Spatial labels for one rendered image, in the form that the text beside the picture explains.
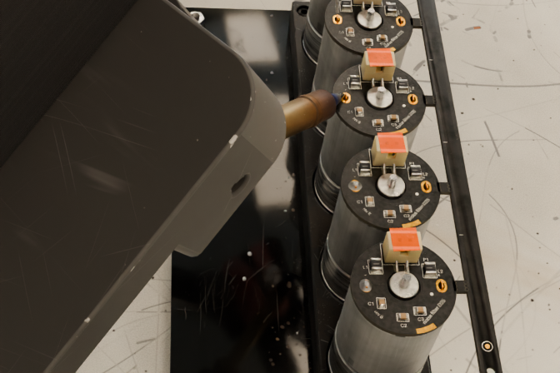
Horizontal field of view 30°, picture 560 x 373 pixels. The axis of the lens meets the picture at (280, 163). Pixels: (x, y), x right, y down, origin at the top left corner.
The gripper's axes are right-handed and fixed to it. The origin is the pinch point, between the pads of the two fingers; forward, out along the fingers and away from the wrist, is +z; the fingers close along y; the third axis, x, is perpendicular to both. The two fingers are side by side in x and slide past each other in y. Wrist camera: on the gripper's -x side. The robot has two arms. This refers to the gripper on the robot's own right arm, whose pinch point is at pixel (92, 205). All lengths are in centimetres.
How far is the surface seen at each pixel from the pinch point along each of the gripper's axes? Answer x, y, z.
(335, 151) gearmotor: -4.3, -0.5, 8.8
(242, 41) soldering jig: -5.7, 6.0, 13.7
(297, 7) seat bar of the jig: -7.7, 5.2, 13.7
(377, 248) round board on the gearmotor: -2.9, -3.6, 6.3
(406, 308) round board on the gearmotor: -2.2, -5.0, 5.9
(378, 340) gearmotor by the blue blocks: -1.2, -5.0, 6.1
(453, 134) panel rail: -6.5, -2.8, 8.3
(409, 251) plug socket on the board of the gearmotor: -3.3, -4.3, 5.9
